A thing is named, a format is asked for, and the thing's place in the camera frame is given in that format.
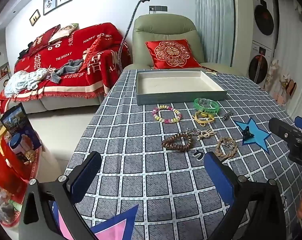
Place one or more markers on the black claw clip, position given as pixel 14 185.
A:
pixel 247 133

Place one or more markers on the green leather armchair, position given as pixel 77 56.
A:
pixel 163 27

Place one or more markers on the silver rhinestone charm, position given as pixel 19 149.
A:
pixel 190 130

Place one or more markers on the pale yellow star sticker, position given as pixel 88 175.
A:
pixel 212 73

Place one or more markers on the white washing machine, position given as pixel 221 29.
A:
pixel 259 65

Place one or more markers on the grey tray with white lining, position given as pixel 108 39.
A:
pixel 166 82

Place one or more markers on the white sheer curtain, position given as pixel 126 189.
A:
pixel 295 42

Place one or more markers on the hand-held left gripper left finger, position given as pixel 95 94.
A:
pixel 87 175

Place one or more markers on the red patterned tray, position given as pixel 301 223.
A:
pixel 33 160

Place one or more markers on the red pillow with gold character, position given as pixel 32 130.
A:
pixel 42 40

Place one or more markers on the jar with blue lid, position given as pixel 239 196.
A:
pixel 19 143

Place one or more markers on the red printed blanket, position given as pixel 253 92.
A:
pixel 73 50

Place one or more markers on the red covered sofa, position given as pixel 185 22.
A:
pixel 53 103

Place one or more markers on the red gold rod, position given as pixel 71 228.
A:
pixel 208 69

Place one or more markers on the large pink star sticker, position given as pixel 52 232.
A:
pixel 111 230

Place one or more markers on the small black white sticker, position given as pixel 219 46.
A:
pixel 197 155

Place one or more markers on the black wall socket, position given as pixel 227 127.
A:
pixel 158 8

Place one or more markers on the red embroidered cushion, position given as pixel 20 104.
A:
pixel 171 53

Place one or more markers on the grey garment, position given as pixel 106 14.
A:
pixel 71 66

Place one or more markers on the white flower ornament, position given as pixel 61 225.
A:
pixel 273 67

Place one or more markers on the blue gift box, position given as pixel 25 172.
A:
pixel 16 120

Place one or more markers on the gooseneck floor stand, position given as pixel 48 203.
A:
pixel 127 30

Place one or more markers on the blue star sticker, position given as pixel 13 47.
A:
pixel 258 136

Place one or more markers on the silver hair clip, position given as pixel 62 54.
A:
pixel 227 116

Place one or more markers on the photo print pillow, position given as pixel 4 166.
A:
pixel 63 32

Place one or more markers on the red tasselled pillow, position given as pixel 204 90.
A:
pixel 93 51

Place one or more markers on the teal curtain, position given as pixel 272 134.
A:
pixel 213 22

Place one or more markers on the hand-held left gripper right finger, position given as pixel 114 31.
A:
pixel 220 177

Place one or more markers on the pink paper ornament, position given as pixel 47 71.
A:
pixel 281 97

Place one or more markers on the green translucent bangle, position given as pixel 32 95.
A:
pixel 198 106

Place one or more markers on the white blue garment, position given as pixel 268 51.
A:
pixel 23 81

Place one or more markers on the beige knot hairpin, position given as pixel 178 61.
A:
pixel 205 134

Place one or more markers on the small black picture frame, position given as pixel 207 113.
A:
pixel 34 17

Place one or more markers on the brown heart ornament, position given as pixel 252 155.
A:
pixel 290 87

